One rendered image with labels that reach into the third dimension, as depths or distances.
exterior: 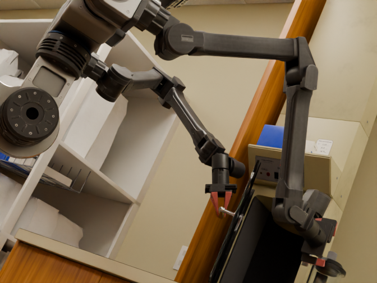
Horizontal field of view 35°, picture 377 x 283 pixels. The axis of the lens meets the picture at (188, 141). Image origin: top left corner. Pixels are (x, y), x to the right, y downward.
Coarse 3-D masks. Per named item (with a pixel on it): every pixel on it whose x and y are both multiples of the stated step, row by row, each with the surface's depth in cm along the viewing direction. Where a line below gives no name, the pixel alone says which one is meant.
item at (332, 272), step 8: (312, 264) 180; (336, 264) 175; (312, 272) 177; (320, 272) 176; (328, 272) 175; (336, 272) 176; (312, 280) 176; (320, 280) 174; (328, 280) 174; (336, 280) 175
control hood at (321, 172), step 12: (252, 144) 213; (252, 156) 213; (264, 156) 210; (276, 156) 207; (312, 156) 198; (324, 156) 195; (252, 168) 214; (312, 168) 199; (324, 168) 196; (336, 168) 198; (264, 180) 212; (312, 180) 200; (324, 180) 197; (336, 180) 199; (324, 192) 198
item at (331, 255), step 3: (330, 252) 181; (333, 252) 180; (327, 255) 181; (330, 255) 180; (333, 255) 180; (336, 255) 181; (321, 258) 178; (324, 258) 178; (327, 258) 178; (330, 258) 180; (333, 258) 180; (330, 261) 177; (333, 261) 177; (339, 264) 177; (342, 267) 178
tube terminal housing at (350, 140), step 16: (320, 128) 216; (336, 128) 212; (352, 128) 209; (336, 144) 209; (352, 144) 206; (336, 160) 206; (352, 160) 208; (352, 176) 210; (256, 192) 215; (272, 192) 212; (336, 192) 200; (336, 208) 202; (304, 272) 190
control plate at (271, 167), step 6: (258, 156) 211; (264, 162) 210; (270, 162) 209; (276, 162) 207; (264, 168) 211; (270, 168) 209; (276, 168) 208; (258, 174) 213; (264, 174) 212; (270, 174) 210; (270, 180) 211; (276, 180) 209
